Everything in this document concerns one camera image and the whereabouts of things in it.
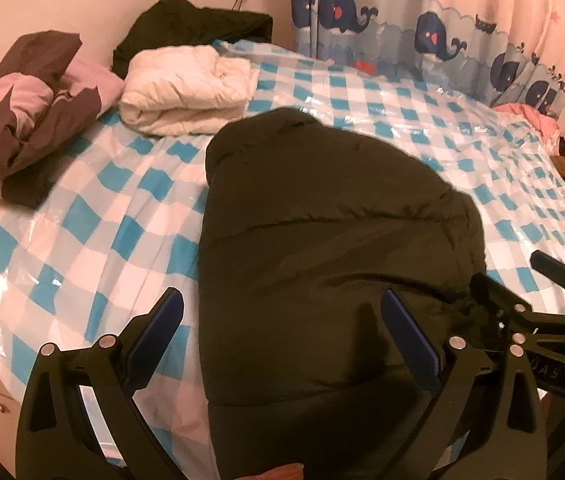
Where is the black garment at bed head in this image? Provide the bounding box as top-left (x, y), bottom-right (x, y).
top-left (112, 0), bottom-right (274, 78)

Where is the pink cloth at bed edge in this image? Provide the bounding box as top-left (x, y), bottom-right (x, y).
top-left (494, 103), bottom-right (560, 145)

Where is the pink and brown quilt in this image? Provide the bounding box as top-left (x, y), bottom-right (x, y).
top-left (0, 30), bottom-right (123, 208)

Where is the large black puffer jacket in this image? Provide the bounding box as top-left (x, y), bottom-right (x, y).
top-left (198, 108), bottom-right (486, 479)

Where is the whale print curtain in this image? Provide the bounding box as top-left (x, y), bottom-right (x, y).
top-left (290, 0), bottom-right (565, 118)

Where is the blue white checkered bed cover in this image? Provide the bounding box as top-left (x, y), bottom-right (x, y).
top-left (0, 41), bottom-right (565, 479)

